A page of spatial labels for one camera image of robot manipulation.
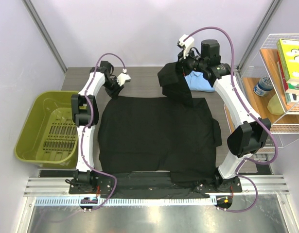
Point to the pale green plastic object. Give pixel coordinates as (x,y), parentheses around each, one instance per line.
(274,106)

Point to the folded light blue shirt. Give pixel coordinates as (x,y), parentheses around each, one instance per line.
(196,82)

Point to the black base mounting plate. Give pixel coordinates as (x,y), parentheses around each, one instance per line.
(140,185)

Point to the slotted white cable duct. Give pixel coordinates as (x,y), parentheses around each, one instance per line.
(90,201)

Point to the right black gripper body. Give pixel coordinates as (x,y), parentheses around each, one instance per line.
(190,63)

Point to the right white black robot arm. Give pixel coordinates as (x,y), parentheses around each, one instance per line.
(250,129)

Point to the green book on top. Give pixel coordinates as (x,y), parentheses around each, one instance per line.
(288,50)

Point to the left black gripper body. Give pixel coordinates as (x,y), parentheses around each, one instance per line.
(112,87)

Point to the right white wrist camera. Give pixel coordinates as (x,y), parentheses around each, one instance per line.
(185,43)

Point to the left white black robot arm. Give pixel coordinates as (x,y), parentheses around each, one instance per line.
(85,115)

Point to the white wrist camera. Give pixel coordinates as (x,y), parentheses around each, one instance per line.
(185,43)
(123,77)

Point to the olive green plastic basket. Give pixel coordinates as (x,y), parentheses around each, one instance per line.
(49,137)

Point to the black long sleeve shirt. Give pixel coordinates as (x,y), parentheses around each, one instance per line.
(175,132)

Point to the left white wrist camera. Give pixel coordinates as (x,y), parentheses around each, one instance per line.
(123,77)

